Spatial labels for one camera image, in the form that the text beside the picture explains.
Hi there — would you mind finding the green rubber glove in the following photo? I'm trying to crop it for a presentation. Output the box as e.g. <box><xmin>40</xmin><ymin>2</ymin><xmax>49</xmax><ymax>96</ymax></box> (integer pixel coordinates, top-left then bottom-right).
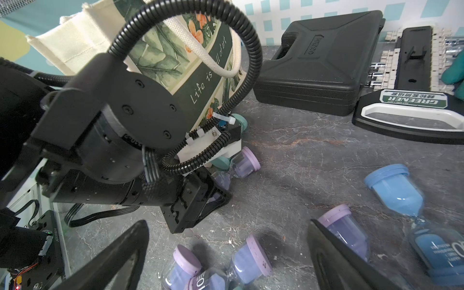
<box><xmin>441</xmin><ymin>51</ymin><xmax>464</xmax><ymax>100</ymax></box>

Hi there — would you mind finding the green hourglass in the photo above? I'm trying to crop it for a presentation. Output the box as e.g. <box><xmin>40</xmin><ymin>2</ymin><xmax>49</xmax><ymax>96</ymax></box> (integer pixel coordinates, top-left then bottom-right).
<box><xmin>210</xmin><ymin>114</ymin><xmax>248</xmax><ymax>170</ymax></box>

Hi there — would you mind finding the purple hourglass top cluster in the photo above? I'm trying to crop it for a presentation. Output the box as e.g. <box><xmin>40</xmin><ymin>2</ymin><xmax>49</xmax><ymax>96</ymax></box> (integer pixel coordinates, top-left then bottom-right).
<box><xmin>210</xmin><ymin>146</ymin><xmax>261</xmax><ymax>190</ymax></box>

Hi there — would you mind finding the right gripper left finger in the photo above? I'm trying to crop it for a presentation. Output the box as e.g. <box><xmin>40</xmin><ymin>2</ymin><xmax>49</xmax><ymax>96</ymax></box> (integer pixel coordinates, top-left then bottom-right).
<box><xmin>56</xmin><ymin>220</ymin><xmax>149</xmax><ymax>290</ymax></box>

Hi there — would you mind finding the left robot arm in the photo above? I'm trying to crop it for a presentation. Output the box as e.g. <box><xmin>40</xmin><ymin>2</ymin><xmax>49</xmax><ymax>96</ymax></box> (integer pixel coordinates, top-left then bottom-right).
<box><xmin>1</xmin><ymin>1</ymin><xmax>262</xmax><ymax>233</ymax></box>

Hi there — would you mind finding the black plastic case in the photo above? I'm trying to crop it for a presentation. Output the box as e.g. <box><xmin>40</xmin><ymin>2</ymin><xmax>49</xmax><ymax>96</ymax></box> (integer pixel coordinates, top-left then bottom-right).
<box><xmin>253</xmin><ymin>10</ymin><xmax>385</xmax><ymax>116</ymax></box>

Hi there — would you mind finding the black bit holder strip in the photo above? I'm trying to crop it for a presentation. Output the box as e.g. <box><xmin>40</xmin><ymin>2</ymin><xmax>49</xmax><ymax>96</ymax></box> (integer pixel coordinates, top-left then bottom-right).
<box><xmin>352</xmin><ymin>26</ymin><xmax>464</xmax><ymax>145</ymax></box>

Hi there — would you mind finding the blue hourglass right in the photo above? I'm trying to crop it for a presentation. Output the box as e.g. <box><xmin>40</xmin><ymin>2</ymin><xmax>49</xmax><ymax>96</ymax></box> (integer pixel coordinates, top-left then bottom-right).
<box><xmin>364</xmin><ymin>164</ymin><xmax>464</xmax><ymax>286</ymax></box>

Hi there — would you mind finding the cream canvas tote bag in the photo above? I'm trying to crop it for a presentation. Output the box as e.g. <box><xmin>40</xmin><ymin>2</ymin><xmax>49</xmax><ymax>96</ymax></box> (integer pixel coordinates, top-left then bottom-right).
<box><xmin>27</xmin><ymin>1</ymin><xmax>245</xmax><ymax>130</ymax></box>

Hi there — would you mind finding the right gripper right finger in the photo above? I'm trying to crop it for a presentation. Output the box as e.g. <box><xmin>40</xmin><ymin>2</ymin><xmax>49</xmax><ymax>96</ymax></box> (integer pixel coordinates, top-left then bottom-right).
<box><xmin>307</xmin><ymin>219</ymin><xmax>399</xmax><ymax>290</ymax></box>

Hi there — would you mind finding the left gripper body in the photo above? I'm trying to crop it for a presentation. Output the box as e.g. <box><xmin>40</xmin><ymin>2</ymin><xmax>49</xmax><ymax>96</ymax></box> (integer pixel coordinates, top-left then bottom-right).
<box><xmin>161</xmin><ymin>121</ymin><xmax>242</xmax><ymax>233</ymax></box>

